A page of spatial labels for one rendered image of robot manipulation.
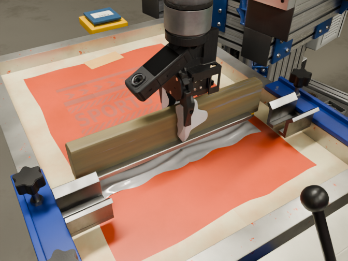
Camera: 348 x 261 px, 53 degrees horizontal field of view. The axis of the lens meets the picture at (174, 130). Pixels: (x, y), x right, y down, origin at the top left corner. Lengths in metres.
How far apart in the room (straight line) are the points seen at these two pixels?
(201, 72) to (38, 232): 0.35
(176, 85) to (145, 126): 0.09
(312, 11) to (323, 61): 2.22
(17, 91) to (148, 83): 0.47
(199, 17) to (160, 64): 0.10
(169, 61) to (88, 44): 0.53
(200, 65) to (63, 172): 0.32
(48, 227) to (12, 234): 1.33
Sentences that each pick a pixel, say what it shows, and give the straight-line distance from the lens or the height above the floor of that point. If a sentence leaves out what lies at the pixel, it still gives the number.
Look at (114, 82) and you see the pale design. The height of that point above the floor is 0.95.
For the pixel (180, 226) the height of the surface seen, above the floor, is 0.95.
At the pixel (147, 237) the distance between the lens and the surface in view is 0.58.
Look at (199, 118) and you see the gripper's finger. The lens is 0.65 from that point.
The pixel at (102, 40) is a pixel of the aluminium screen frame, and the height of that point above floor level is 0.98.
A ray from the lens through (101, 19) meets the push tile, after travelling 1.25.
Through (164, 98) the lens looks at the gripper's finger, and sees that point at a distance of 0.66.
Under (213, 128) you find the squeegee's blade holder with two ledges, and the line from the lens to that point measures 0.71.
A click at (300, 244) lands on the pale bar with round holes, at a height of 1.04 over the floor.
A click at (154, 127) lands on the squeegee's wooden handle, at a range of 0.63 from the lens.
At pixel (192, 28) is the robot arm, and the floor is 1.22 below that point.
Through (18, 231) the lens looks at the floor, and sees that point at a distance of 1.88.
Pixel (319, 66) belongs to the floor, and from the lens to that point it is 3.14.
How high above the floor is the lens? 1.44
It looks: 40 degrees down
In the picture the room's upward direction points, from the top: straight up
